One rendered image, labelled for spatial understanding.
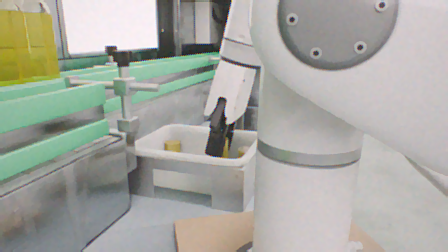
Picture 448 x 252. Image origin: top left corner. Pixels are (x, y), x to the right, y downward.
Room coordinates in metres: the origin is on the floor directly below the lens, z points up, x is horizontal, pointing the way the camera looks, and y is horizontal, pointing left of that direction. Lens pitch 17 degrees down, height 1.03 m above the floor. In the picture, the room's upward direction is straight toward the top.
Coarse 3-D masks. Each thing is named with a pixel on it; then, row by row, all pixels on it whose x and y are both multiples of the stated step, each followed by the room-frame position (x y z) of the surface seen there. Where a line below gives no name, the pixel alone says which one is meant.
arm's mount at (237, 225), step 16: (176, 224) 0.39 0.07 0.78; (192, 224) 0.39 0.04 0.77; (208, 224) 0.39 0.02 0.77; (224, 224) 0.39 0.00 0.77; (240, 224) 0.39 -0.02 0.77; (352, 224) 0.39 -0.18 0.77; (176, 240) 0.36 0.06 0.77; (192, 240) 0.35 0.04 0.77; (208, 240) 0.35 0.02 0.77; (224, 240) 0.36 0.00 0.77; (240, 240) 0.36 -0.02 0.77; (352, 240) 0.36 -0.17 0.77; (368, 240) 0.36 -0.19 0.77
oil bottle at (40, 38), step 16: (16, 0) 0.49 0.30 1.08; (32, 0) 0.50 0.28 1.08; (32, 16) 0.49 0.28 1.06; (48, 16) 0.52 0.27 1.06; (32, 32) 0.49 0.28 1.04; (48, 32) 0.52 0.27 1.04; (32, 48) 0.49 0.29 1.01; (48, 48) 0.51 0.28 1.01; (32, 64) 0.48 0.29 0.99; (48, 64) 0.51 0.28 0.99; (32, 80) 0.48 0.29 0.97
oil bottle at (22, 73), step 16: (0, 0) 0.45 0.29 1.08; (0, 16) 0.44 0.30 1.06; (16, 16) 0.46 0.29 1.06; (0, 32) 0.44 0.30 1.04; (16, 32) 0.46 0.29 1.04; (0, 48) 0.43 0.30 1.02; (16, 48) 0.46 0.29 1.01; (0, 64) 0.43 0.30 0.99; (16, 64) 0.45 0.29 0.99; (0, 80) 0.43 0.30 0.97; (16, 80) 0.45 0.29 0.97
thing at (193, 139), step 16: (160, 128) 0.65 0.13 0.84; (176, 128) 0.67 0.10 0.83; (192, 128) 0.66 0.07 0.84; (208, 128) 0.65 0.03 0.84; (144, 144) 0.57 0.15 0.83; (160, 144) 0.63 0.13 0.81; (192, 144) 0.66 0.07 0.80; (240, 144) 0.63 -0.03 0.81; (256, 144) 0.55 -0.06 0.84; (192, 160) 0.49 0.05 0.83; (208, 160) 0.48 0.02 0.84; (224, 160) 0.47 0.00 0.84; (240, 160) 0.47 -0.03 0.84
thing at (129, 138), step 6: (114, 132) 0.48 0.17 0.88; (120, 132) 0.48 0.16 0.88; (126, 132) 0.48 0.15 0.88; (132, 132) 0.49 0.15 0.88; (126, 138) 0.48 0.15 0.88; (132, 138) 0.49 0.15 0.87; (126, 144) 0.47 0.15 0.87; (132, 144) 0.49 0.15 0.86; (126, 150) 0.47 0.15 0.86; (132, 150) 0.49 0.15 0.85; (126, 156) 0.47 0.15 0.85; (132, 156) 0.49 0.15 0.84; (126, 162) 0.47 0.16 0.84; (132, 162) 0.48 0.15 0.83; (132, 168) 0.48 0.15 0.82
